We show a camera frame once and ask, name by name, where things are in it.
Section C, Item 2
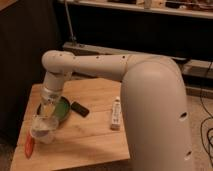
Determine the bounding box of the upper wooden shelf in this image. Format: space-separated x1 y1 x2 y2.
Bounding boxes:
57 0 213 19

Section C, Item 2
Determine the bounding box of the metal pole stand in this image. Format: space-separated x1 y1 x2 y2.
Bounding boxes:
64 0 77 45

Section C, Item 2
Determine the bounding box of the white remote control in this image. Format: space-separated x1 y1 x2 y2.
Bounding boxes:
110 97 121 130

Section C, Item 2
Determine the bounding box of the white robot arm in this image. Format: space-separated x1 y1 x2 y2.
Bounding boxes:
41 50 195 171

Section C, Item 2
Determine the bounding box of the black rectangular block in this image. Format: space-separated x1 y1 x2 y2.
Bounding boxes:
71 102 89 117

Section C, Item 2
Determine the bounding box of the black cable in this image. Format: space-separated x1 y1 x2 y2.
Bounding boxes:
199 61 213 159

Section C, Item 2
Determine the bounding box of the long grey shelf beam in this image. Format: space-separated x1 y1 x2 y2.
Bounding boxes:
63 42 213 80

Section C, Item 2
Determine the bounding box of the green bowl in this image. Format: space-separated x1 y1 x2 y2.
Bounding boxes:
36 95 72 124

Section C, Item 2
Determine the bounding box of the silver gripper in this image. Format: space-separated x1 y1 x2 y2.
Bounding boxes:
40 86 62 118

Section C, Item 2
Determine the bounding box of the wooden table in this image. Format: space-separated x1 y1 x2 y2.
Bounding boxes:
10 79 129 171

